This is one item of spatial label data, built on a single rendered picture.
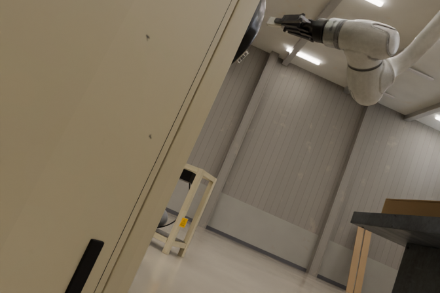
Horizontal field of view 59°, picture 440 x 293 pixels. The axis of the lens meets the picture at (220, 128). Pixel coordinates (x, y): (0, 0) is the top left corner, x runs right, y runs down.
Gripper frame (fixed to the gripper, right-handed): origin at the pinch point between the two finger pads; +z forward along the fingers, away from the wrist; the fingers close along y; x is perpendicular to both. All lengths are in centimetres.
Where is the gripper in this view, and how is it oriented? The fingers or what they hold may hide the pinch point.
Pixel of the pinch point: (276, 22)
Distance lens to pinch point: 140.5
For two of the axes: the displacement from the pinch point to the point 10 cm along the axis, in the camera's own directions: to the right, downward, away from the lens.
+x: -5.0, 8.6, -1.2
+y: -5.1, -4.0, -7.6
